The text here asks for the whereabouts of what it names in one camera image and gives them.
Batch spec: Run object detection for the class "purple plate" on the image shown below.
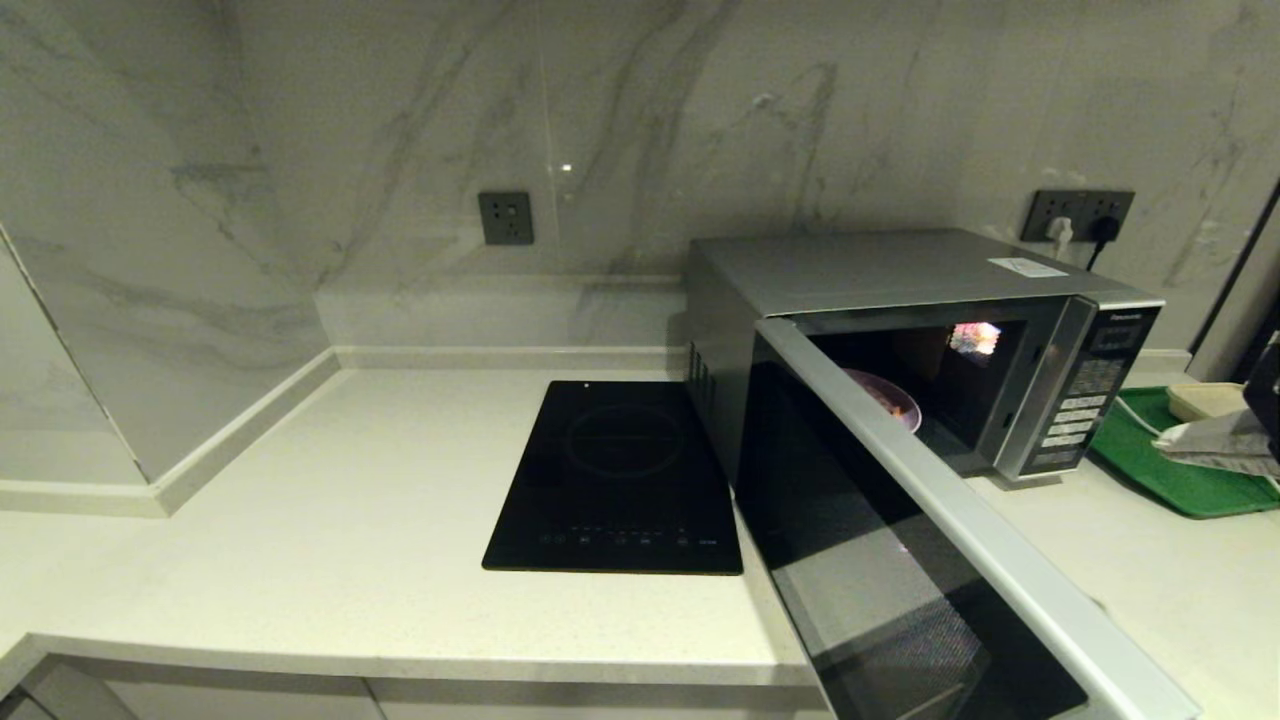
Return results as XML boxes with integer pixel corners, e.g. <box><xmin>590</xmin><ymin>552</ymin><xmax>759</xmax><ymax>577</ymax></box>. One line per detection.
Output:
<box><xmin>845</xmin><ymin>368</ymin><xmax>923</xmax><ymax>434</ymax></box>

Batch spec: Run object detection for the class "microwave door with dark glass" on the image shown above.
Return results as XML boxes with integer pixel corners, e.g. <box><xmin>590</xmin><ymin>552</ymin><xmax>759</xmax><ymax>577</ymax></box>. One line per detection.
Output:
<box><xmin>735</xmin><ymin>318</ymin><xmax>1201</xmax><ymax>720</ymax></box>

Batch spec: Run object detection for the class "green plastic tray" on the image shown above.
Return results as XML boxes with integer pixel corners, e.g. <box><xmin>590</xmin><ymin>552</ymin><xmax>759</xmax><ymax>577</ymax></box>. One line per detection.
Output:
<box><xmin>1088</xmin><ymin>387</ymin><xmax>1280</xmax><ymax>519</ymax></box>

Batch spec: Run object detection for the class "black induction cooktop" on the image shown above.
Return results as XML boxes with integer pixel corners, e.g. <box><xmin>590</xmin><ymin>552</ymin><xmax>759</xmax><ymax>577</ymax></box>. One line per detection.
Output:
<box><xmin>481</xmin><ymin>380</ymin><xmax>744</xmax><ymax>576</ymax></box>

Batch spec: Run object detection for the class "angled cabinet corner panel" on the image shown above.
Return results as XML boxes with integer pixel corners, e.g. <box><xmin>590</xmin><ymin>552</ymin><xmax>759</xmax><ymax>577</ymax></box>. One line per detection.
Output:
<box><xmin>15</xmin><ymin>662</ymin><xmax>136</xmax><ymax>720</ymax></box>

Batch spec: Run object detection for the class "dark door frame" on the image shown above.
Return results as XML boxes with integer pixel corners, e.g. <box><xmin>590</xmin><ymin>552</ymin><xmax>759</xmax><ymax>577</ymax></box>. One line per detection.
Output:
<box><xmin>1188</xmin><ymin>178</ymin><xmax>1280</xmax><ymax>386</ymax></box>

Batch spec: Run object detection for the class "white power cable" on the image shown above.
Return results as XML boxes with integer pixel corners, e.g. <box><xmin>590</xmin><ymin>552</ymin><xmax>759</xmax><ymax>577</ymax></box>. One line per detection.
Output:
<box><xmin>1115</xmin><ymin>395</ymin><xmax>1166</xmax><ymax>439</ymax></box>

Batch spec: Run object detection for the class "grey double wall socket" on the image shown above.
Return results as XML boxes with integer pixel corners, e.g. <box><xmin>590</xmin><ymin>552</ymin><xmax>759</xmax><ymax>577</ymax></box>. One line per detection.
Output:
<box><xmin>1022</xmin><ymin>189</ymin><xmax>1137</xmax><ymax>243</ymax></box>

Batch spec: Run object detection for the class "grey single wall socket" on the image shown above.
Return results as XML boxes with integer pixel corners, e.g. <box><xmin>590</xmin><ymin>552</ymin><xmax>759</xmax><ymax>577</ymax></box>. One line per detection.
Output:
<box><xmin>477</xmin><ymin>191</ymin><xmax>534</xmax><ymax>247</ymax></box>

